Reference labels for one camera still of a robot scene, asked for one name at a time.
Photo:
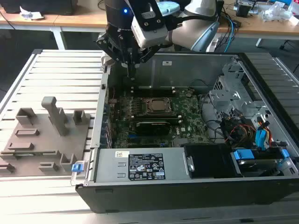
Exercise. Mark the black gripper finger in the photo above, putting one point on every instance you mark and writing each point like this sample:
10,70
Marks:
147,54
105,43

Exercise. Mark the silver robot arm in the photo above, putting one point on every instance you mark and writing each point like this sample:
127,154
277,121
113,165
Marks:
187,35

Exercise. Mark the wooden desk white legs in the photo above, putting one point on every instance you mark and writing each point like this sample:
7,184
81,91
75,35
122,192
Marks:
257,28
70,21

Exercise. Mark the pale blue teach pendant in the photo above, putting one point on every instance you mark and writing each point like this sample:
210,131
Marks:
168,9

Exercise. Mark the silver CPU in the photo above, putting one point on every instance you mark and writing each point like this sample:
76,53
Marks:
161,105

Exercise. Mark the silver coin battery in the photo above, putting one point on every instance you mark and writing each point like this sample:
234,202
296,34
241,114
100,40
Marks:
188,95

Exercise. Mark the green motherboard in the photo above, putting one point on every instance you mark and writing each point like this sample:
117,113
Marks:
187,109

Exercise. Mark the black graphics card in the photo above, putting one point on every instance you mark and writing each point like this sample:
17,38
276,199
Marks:
151,127

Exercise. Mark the black box on desk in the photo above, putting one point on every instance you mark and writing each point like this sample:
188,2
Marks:
39,7

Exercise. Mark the white crumpled paper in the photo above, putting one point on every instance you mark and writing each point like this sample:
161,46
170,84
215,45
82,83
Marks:
30,14

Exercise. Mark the silver drive cage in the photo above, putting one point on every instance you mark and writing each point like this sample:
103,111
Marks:
233,98

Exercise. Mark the grey parts rack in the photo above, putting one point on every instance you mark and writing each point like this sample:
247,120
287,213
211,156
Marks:
46,140

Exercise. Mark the silver power supply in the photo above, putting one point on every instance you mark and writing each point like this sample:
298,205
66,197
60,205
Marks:
112,168

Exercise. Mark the black fan shroud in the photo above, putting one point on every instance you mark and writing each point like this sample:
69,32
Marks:
210,161

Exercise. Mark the blue case latch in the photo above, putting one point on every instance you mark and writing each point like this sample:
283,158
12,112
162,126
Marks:
77,168

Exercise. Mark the clear plastic bag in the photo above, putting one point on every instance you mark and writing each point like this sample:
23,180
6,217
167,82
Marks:
275,11

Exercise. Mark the blue disk carrier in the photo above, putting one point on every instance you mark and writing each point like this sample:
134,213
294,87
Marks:
243,155

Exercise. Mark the black open PC case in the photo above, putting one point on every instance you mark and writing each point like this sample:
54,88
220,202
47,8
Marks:
187,198

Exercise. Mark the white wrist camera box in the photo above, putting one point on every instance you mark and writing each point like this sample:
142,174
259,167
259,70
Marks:
149,37

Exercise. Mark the black camera mounting bracket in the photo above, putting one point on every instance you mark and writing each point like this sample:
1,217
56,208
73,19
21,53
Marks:
151,21

